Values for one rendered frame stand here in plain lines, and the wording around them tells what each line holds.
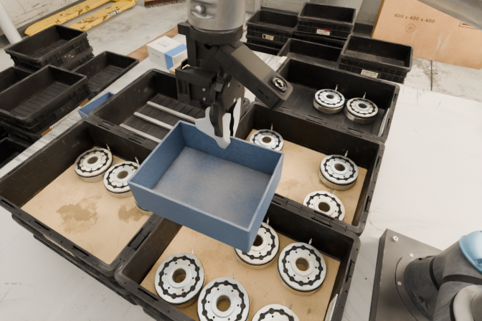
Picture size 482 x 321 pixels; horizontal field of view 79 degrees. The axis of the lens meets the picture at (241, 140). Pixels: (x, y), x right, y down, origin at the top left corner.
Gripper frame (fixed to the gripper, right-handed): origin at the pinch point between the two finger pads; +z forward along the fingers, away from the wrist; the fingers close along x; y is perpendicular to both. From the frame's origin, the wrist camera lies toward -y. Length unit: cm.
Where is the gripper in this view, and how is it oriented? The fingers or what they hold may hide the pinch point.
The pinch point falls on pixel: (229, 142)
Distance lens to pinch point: 51.5
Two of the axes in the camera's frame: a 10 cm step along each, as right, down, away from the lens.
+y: -9.0, -3.1, 3.1
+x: -4.4, 5.8, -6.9
